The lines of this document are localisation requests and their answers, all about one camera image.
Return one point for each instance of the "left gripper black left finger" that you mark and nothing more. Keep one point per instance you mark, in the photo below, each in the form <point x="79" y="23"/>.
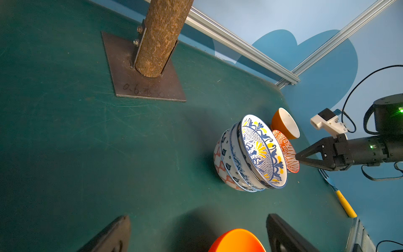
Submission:
<point x="114" y="237"/>

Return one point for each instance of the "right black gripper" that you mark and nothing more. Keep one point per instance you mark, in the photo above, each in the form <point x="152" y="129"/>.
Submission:
<point x="339" y="154"/>

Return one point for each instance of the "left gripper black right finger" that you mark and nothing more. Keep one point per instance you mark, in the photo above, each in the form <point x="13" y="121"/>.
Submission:
<point x="284" y="238"/>

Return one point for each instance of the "red patterned bowl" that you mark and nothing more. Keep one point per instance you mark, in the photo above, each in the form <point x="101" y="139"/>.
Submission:
<point x="289" y="153"/>

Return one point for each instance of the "orange plastic bowl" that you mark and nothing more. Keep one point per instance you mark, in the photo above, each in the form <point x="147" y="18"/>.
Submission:
<point x="237" y="240"/>

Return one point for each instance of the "cream white bowl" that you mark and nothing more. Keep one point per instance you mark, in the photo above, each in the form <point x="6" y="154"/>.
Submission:
<point x="284" y="122"/>

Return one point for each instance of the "yellow blue patterned bowl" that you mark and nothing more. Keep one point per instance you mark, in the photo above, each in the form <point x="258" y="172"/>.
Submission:
<point x="262" y="152"/>

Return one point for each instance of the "blue white floral bowl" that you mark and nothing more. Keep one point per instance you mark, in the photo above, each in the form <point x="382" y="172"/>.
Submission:
<point x="242" y="168"/>

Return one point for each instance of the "light blue patterned bowl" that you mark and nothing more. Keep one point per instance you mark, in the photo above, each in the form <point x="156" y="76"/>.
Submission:
<point x="230" y="165"/>

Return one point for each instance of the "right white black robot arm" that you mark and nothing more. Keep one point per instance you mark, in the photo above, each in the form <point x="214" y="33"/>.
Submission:
<point x="388" y="116"/>

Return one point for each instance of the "right blue yellow garden fork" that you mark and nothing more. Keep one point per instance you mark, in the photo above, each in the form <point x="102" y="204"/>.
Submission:
<point x="343" y="201"/>

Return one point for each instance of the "pink cherry blossom tree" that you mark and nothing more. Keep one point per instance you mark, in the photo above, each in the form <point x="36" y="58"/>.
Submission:
<point x="143" y="68"/>

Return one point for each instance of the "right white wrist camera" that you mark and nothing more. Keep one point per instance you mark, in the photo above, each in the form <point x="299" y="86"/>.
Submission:
<point x="329" y="121"/>

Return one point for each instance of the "aluminium front rail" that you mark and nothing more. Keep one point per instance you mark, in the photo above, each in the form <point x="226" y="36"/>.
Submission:
<point x="359" y="239"/>

